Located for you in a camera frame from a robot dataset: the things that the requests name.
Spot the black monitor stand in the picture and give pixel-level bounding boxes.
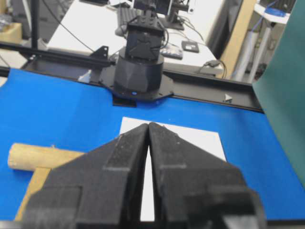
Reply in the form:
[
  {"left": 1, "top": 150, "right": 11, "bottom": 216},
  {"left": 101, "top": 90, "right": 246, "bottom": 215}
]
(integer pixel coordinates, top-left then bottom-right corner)
[{"left": 160, "top": 0, "right": 190, "bottom": 31}]

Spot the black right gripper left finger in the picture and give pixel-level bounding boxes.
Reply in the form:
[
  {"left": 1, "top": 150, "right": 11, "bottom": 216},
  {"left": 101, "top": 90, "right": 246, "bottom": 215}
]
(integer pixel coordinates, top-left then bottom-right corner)
[{"left": 22, "top": 124, "right": 148, "bottom": 229}]

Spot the green backdrop sheet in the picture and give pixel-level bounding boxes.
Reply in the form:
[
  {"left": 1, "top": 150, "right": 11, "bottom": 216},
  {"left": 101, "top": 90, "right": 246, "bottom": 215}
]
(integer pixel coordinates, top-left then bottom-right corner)
[{"left": 253, "top": 0, "right": 305, "bottom": 184}]

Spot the black keyboard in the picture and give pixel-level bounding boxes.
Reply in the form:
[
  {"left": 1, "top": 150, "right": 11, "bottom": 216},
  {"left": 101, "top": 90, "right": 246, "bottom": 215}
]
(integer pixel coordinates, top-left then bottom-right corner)
[{"left": 117, "top": 7, "right": 138, "bottom": 27}]

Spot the black small box device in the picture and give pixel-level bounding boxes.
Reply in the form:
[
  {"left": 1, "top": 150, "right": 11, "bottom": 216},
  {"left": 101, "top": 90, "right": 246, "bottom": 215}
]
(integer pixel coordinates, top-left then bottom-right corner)
[{"left": 182, "top": 41, "right": 199, "bottom": 53}]

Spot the black frame rail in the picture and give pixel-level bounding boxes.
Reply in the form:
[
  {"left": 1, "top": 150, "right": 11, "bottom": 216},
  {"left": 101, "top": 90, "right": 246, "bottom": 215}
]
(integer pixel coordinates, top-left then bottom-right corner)
[{"left": 0, "top": 42, "right": 262, "bottom": 112}]

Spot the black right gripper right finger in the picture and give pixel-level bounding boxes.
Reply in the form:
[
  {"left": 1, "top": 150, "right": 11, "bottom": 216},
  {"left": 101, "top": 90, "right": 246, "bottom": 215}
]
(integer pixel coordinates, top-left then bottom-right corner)
[{"left": 149, "top": 123, "right": 266, "bottom": 229}]

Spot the white desk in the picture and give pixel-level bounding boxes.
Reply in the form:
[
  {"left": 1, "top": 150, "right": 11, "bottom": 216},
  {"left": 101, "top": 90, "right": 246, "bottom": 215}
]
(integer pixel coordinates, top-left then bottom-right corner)
[{"left": 47, "top": 0, "right": 224, "bottom": 75}]

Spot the white foam board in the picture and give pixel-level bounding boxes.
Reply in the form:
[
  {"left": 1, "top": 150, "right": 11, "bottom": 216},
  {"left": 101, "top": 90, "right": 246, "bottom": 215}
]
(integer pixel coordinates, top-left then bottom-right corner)
[{"left": 120, "top": 117, "right": 226, "bottom": 222}]

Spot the wooden mallet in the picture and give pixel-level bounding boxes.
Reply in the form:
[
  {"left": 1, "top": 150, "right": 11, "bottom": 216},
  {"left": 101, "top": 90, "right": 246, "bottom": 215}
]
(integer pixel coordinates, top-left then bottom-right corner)
[{"left": 8, "top": 143, "right": 83, "bottom": 221}]

